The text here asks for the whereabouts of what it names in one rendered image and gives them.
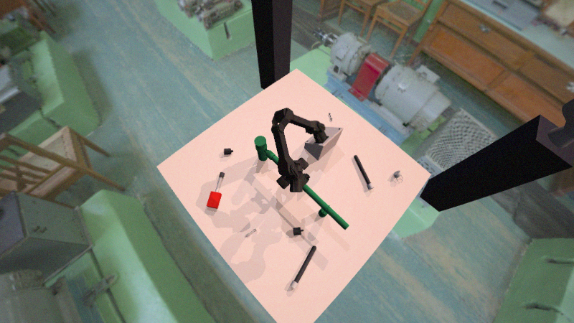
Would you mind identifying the green vertical post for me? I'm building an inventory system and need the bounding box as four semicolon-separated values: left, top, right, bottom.
254;136;268;161

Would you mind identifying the green cylindrical rail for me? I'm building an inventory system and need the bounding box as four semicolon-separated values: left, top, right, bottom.
271;155;349;230

